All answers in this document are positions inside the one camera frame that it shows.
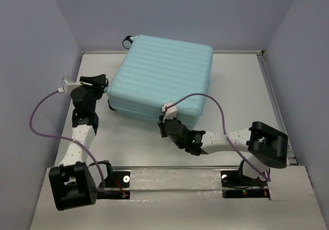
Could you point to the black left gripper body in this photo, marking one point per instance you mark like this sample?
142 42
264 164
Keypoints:
95 92

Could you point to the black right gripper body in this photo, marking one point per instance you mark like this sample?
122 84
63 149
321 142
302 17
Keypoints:
162 125

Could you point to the light blue hard suitcase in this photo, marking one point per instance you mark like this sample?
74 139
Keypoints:
156 71

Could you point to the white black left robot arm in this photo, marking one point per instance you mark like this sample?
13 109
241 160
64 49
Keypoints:
71 182

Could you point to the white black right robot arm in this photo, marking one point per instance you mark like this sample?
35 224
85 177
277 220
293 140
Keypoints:
261 147

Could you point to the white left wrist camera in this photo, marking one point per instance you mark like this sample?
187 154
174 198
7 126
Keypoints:
68 85

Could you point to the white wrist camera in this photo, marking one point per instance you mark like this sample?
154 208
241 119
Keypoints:
169 111
68 85

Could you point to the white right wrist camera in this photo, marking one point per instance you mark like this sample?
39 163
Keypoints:
169 111

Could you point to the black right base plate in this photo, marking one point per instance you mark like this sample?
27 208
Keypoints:
236 186

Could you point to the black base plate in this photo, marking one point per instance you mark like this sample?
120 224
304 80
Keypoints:
118 188
236 186

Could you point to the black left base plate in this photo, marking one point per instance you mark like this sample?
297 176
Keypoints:
118 188

